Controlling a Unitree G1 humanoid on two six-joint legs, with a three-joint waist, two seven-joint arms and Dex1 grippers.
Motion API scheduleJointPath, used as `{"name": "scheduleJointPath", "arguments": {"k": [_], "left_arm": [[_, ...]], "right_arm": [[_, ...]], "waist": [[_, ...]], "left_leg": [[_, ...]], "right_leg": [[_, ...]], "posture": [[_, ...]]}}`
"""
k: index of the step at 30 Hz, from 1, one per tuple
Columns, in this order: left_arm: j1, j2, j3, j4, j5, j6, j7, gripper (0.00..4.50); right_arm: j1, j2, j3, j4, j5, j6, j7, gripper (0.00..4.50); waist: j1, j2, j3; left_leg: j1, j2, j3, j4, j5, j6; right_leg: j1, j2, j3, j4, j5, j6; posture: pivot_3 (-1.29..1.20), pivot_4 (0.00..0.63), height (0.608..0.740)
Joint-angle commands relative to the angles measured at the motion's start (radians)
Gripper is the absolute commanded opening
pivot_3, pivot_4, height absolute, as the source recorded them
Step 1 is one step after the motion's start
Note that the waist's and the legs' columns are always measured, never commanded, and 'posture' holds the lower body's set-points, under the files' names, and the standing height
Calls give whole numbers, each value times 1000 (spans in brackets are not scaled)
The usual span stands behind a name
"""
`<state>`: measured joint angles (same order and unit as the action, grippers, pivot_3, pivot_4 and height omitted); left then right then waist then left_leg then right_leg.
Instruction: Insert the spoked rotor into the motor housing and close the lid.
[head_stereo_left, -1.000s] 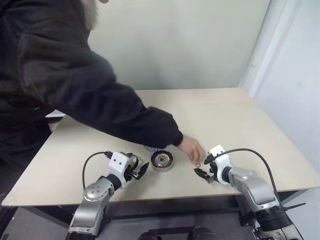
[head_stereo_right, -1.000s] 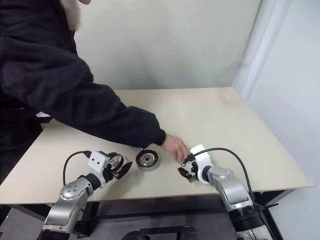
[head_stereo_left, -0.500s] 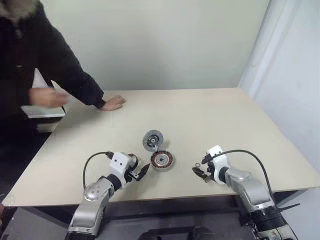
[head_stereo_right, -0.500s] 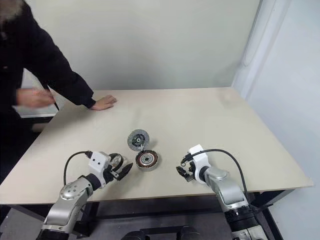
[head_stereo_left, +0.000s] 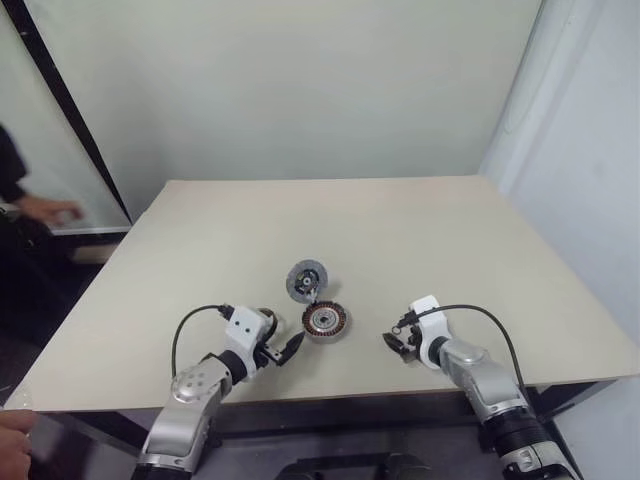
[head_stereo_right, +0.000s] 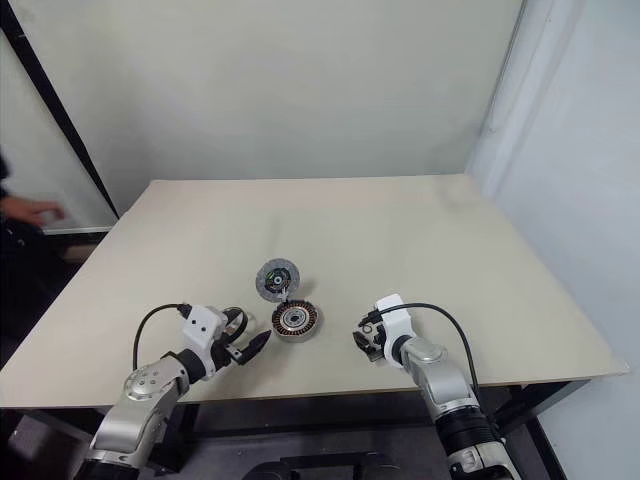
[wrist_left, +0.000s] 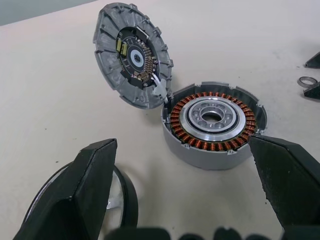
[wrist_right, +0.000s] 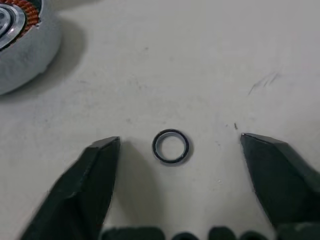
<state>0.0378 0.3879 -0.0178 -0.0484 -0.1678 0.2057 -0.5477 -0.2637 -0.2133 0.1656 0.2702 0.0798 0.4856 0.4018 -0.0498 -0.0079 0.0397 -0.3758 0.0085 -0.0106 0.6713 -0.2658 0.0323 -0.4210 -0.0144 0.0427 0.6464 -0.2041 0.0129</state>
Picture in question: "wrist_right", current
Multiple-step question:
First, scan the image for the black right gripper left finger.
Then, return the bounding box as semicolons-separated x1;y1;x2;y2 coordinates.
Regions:
19;136;122;240

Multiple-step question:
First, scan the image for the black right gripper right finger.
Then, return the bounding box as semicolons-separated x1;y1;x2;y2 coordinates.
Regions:
239;133;320;230

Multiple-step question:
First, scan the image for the small black silver bearing ring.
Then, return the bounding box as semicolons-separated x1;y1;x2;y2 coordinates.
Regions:
151;128;194;167

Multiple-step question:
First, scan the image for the clear tape roll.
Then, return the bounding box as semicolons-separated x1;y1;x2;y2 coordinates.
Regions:
0;0;63;96

